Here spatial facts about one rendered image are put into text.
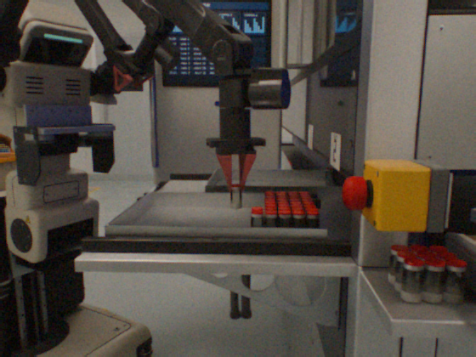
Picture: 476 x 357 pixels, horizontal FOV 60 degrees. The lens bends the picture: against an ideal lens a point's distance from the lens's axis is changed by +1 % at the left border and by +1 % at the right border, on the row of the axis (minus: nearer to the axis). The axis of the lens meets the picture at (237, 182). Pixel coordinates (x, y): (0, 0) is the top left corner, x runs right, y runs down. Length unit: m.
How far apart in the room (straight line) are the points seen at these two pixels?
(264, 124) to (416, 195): 1.14
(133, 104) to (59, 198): 5.05
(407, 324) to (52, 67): 1.13
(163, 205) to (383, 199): 0.55
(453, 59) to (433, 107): 0.06
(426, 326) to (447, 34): 0.34
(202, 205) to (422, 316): 0.53
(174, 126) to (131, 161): 4.89
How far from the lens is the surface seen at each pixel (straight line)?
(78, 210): 1.36
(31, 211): 1.31
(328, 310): 0.74
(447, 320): 0.49
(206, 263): 0.59
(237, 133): 0.73
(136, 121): 6.35
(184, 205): 0.89
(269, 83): 0.71
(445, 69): 0.58
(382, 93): 0.55
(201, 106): 1.55
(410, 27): 0.57
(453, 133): 0.59
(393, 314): 0.48
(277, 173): 1.21
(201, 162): 1.57
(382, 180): 0.47
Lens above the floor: 1.09
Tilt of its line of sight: 10 degrees down
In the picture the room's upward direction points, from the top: straight up
